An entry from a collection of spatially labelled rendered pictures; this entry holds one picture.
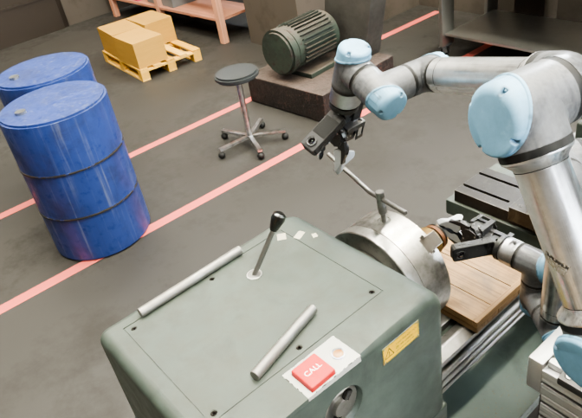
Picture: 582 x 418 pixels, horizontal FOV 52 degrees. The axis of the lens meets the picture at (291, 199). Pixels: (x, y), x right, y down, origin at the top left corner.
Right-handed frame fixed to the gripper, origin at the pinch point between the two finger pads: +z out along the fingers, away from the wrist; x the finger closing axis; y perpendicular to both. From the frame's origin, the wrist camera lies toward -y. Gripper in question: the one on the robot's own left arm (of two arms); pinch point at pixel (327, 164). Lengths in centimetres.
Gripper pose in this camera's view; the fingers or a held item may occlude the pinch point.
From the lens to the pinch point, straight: 155.0
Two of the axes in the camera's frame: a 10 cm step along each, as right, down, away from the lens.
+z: -0.8, 6.5, 7.5
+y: 7.5, -4.6, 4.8
